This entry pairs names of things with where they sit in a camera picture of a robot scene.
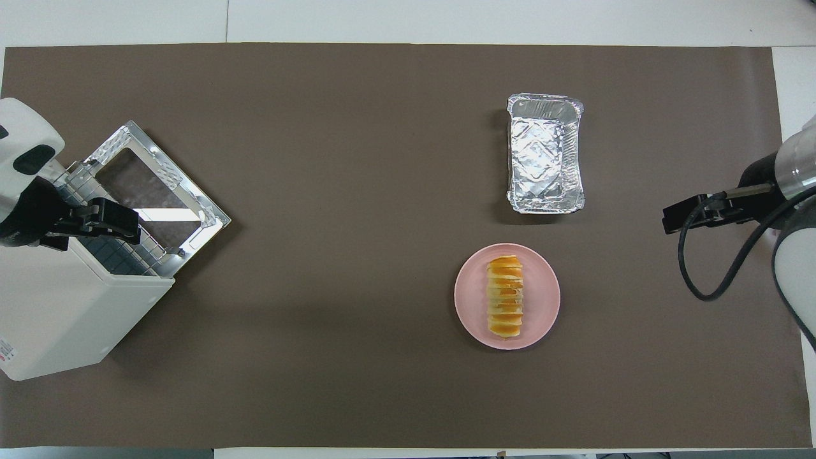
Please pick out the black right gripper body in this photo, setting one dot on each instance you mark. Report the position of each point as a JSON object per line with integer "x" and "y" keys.
{"x": 733, "y": 210}

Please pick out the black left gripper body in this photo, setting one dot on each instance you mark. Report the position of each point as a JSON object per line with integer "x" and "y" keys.
{"x": 32, "y": 210}

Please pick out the aluminium foil tray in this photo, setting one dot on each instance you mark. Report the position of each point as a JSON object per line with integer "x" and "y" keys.
{"x": 545, "y": 153}

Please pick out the sliced golden bread loaf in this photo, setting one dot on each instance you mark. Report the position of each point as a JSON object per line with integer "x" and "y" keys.
{"x": 505, "y": 296}

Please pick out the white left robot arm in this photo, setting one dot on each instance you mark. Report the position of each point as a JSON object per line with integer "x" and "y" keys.
{"x": 19, "y": 127}

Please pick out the cream toaster oven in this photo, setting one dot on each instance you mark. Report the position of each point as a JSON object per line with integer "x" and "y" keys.
{"x": 64, "y": 319}

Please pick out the glass oven door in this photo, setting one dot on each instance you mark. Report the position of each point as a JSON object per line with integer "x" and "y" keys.
{"x": 204, "y": 213}

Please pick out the pink round plate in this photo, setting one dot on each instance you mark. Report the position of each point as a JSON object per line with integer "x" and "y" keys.
{"x": 539, "y": 299}

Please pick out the brown table mat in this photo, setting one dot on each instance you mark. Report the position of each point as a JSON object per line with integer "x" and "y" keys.
{"x": 350, "y": 127}

